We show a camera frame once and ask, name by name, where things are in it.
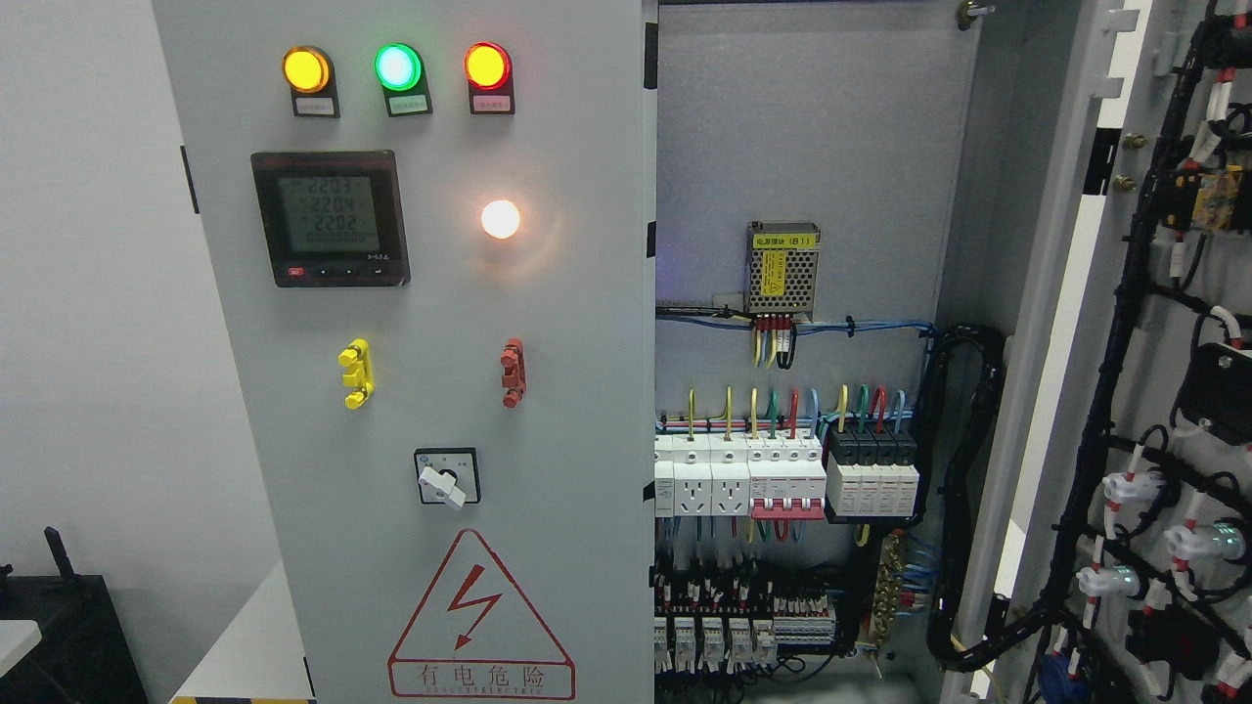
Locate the black right cable loom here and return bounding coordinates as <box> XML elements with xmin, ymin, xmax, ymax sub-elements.
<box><xmin>919</xmin><ymin>324</ymin><xmax>1062</xmax><ymax>674</ymax></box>

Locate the perforated metal power supply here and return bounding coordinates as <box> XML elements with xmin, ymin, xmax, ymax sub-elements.
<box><xmin>745</xmin><ymin>220</ymin><xmax>823</xmax><ymax>316</ymax></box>

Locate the red indicator lamp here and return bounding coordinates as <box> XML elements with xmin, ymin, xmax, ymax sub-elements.
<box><xmin>464</xmin><ymin>43</ymin><xmax>515</xmax><ymax>114</ymax></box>

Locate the red terminal post block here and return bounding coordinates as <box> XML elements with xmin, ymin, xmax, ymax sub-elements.
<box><xmin>498</xmin><ymin>337</ymin><xmax>527</xmax><ymax>410</ymax></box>

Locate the white glowing indicator lamp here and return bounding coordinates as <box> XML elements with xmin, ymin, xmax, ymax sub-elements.
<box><xmin>480</xmin><ymin>199</ymin><xmax>520</xmax><ymax>241</ymax></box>

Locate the white socket breaker row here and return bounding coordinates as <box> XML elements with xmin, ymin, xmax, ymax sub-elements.
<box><xmin>654</xmin><ymin>431</ymin><xmax>828</xmax><ymax>521</ymax></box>

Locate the black box at left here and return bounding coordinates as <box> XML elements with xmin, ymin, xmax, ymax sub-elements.
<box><xmin>1</xmin><ymin>526</ymin><xmax>148</xmax><ymax>703</ymax></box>

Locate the grey cabinet door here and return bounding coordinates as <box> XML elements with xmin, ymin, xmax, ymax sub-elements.
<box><xmin>154</xmin><ymin>1</ymin><xmax>656</xmax><ymax>703</ymax></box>
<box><xmin>997</xmin><ymin>1</ymin><xmax>1249</xmax><ymax>703</ymax></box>

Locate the black digital power meter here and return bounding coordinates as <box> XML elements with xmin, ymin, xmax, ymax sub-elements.
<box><xmin>250</xmin><ymin>149</ymin><xmax>409</xmax><ymax>286</ymax></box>

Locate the yellow terminal post block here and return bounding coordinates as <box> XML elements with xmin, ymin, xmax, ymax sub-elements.
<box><xmin>338</xmin><ymin>337</ymin><xmax>376</xmax><ymax>411</ymax></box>

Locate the white rotary selector switch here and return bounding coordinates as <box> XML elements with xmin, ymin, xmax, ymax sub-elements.
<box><xmin>413</xmin><ymin>447</ymin><xmax>481</xmax><ymax>509</ymax></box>

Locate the lower relay terminal row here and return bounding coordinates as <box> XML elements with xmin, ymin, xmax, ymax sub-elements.
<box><xmin>651</xmin><ymin>564</ymin><xmax>839</xmax><ymax>676</ymax></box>

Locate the green indicator lamp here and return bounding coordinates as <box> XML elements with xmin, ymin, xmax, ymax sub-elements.
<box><xmin>373</xmin><ymin>43</ymin><xmax>432</xmax><ymax>116</ymax></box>

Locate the black white surge protector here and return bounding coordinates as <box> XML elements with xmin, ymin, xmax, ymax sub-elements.
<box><xmin>824</xmin><ymin>426</ymin><xmax>920</xmax><ymax>526</ymax></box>

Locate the yellow indicator lamp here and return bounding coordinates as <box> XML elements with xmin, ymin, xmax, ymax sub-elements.
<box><xmin>282</xmin><ymin>45</ymin><xmax>341</xmax><ymax>116</ymax></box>

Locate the grey cabinet body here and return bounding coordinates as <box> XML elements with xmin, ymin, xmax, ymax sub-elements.
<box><xmin>641</xmin><ymin>1</ymin><xmax>1143</xmax><ymax>703</ymax></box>

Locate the red triangle danger label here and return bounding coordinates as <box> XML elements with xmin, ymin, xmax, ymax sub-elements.
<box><xmin>388</xmin><ymin>529</ymin><xmax>576</xmax><ymax>701</ymax></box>

